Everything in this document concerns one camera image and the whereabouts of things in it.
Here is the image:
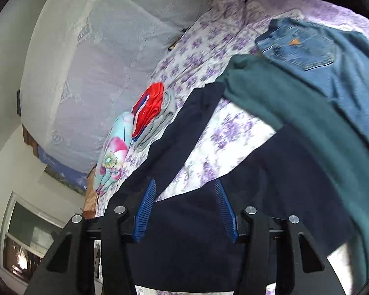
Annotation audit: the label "grey folded garment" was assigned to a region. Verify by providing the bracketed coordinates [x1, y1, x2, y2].
[132, 90, 179, 152]

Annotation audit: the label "blue denim jeans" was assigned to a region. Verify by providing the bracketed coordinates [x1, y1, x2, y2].
[255, 18, 369, 160]

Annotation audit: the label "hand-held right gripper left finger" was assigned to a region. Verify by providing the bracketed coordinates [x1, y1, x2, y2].
[24, 177, 157, 295]

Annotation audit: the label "purple floral bed cover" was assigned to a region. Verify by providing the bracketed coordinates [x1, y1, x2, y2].
[94, 0, 369, 295]

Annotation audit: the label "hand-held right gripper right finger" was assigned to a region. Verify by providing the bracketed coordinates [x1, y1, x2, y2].
[215, 179, 346, 295]

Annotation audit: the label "brown orange pillow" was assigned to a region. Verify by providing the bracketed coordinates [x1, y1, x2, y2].
[82, 166, 101, 219]

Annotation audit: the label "window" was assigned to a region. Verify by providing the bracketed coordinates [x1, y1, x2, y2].
[0, 192, 65, 283]

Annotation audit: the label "folded floral blanket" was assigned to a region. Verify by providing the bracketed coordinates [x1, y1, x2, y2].
[92, 112, 134, 195]

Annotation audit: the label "lilac floral sheet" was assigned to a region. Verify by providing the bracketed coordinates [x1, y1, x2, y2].
[209, 0, 369, 56]

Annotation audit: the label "red folded garment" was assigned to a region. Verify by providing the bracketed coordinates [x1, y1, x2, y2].
[132, 82, 165, 138]

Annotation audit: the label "navy blue pants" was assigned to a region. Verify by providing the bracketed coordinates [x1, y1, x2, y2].
[106, 83, 357, 291]

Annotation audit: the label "blue printed cloth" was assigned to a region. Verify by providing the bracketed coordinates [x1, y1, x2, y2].
[34, 144, 90, 191]

